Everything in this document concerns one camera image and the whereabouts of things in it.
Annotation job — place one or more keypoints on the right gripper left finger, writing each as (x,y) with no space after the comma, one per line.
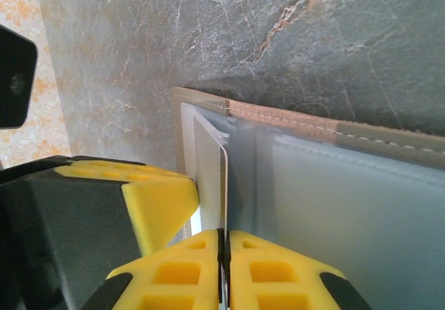
(174,275)

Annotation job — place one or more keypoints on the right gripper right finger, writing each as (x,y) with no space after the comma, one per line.
(278,278)

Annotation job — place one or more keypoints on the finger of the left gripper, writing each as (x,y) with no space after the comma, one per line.
(156,202)

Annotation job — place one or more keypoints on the grey white card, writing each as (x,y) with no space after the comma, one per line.
(224,185)

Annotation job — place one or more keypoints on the grey card holder wallet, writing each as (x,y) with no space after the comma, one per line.
(347,219)

